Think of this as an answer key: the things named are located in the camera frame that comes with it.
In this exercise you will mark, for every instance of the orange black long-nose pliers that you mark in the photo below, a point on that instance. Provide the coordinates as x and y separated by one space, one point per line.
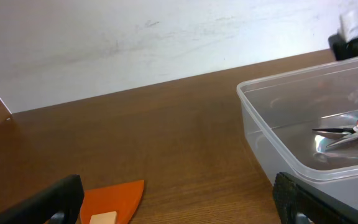
340 136

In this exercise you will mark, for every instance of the right white camera box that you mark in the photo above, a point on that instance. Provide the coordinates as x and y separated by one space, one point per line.
348 25

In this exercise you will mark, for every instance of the clear plastic container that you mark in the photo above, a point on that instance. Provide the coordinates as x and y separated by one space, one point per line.
279 113

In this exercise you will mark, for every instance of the orange scraper wooden handle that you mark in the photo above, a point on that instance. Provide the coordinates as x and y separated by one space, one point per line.
122 200

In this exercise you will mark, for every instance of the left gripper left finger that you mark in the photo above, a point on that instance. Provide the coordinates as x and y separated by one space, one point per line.
59 203

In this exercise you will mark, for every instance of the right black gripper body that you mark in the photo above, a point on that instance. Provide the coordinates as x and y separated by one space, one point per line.
343 50

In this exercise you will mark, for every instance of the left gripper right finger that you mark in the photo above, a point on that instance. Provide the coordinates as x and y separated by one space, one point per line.
298 202

